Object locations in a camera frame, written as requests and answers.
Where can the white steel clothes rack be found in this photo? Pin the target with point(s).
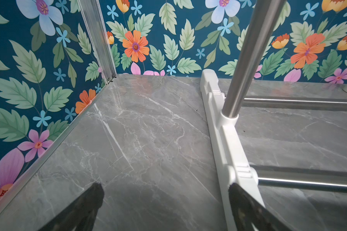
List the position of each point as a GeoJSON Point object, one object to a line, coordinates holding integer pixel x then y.
{"type": "Point", "coordinates": [222, 112]}

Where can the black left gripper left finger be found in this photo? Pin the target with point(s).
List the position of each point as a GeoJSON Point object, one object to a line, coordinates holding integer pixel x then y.
{"type": "Point", "coordinates": [81, 214]}

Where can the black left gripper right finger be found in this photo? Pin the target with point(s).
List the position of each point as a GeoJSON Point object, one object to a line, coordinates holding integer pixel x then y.
{"type": "Point", "coordinates": [250, 215]}

